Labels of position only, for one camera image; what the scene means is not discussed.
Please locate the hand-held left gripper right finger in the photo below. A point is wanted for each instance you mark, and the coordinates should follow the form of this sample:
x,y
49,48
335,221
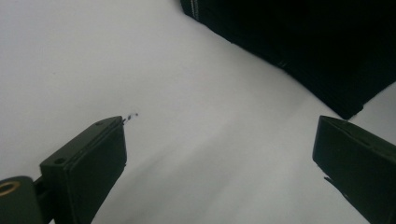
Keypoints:
x,y
358,168

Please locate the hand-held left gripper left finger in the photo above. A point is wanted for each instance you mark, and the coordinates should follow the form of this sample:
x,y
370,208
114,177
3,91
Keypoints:
x,y
84,174

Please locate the black shirt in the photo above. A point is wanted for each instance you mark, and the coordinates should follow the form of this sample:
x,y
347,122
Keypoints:
x,y
311,40

